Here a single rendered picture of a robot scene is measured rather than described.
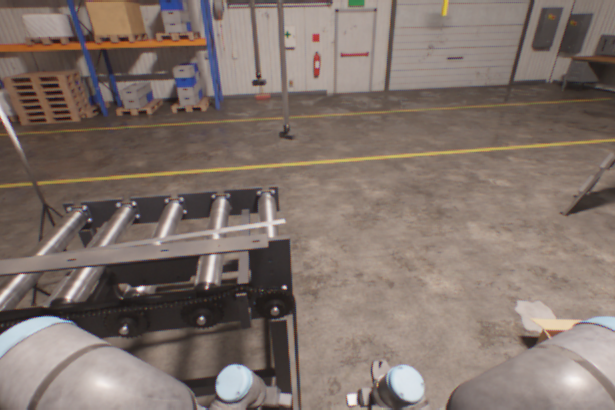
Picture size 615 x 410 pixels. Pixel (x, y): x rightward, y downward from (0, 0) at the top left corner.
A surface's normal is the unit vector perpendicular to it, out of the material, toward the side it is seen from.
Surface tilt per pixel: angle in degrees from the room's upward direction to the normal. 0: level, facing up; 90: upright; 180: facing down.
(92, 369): 21
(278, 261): 90
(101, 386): 29
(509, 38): 90
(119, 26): 90
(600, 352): 5
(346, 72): 90
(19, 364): 25
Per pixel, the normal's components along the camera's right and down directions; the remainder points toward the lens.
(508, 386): -0.63, -0.72
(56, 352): 0.01, -0.91
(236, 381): -0.16, -0.68
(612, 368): 0.07, -0.72
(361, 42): 0.14, 0.48
